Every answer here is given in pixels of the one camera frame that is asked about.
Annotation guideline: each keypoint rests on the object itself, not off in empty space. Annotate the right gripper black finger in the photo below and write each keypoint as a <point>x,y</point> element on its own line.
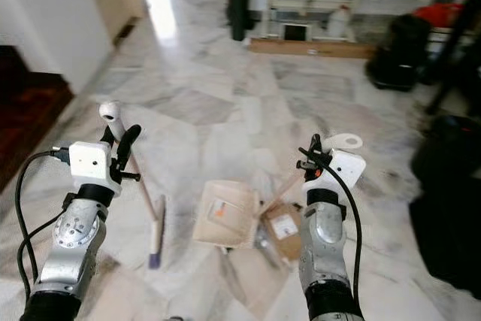
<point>312,152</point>
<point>319,149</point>

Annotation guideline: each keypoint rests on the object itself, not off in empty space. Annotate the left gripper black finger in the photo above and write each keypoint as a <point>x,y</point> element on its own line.
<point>128,152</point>
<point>109,134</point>

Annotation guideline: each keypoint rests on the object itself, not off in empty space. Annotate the beige broom with purple bristles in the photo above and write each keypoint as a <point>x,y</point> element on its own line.
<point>158,231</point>

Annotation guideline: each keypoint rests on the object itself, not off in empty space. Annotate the brown cardboard piece white label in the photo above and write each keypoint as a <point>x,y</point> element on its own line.
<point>284,231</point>

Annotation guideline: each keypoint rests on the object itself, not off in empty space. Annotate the dark brown wooden step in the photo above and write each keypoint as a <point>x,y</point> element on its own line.
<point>30,110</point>

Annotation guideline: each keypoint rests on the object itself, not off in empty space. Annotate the long wooden board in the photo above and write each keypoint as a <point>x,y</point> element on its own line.
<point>312,48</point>

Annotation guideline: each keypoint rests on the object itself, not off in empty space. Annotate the black bin with red top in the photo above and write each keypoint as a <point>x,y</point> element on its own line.
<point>398,54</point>

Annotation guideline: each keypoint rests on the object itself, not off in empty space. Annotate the white plastic bottle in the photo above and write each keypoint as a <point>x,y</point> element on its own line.
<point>340,23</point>

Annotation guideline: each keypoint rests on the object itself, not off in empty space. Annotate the large black bag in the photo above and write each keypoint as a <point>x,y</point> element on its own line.
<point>451,201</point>

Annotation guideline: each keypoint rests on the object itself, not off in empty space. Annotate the black upright cylinder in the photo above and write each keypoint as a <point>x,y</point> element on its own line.
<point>238,1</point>

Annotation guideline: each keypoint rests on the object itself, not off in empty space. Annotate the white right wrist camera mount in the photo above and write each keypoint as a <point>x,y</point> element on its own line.
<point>348,167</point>

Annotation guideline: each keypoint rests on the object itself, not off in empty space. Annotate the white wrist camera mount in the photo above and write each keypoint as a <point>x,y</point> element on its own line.
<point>90,162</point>
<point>348,167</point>

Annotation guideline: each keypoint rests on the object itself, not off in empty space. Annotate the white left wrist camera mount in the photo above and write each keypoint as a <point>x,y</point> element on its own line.
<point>90,162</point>

